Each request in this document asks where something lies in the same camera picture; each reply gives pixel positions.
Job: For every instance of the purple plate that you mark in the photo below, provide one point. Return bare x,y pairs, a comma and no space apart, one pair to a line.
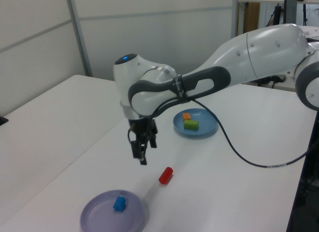
99,214

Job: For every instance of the brown wooden panel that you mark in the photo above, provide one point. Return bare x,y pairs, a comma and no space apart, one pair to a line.
251,17

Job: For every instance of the blue plate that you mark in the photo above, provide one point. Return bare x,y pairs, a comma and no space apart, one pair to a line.
207,124

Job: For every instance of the green rectangular block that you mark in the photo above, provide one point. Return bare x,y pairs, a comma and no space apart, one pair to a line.
191,125

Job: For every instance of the orange rectangular block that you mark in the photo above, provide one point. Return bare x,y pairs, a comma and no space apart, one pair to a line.
186,116

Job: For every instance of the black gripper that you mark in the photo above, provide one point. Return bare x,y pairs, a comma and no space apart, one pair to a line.
142,128

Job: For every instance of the blue hexagonal block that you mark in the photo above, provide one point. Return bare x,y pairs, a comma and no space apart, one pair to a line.
119,204

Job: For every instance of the red cylinder block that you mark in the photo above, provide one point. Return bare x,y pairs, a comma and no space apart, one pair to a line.
165,175

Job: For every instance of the dark grey upright post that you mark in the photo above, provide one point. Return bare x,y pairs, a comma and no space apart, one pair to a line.
290,7

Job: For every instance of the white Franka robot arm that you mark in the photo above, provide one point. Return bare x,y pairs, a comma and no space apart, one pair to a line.
261,55

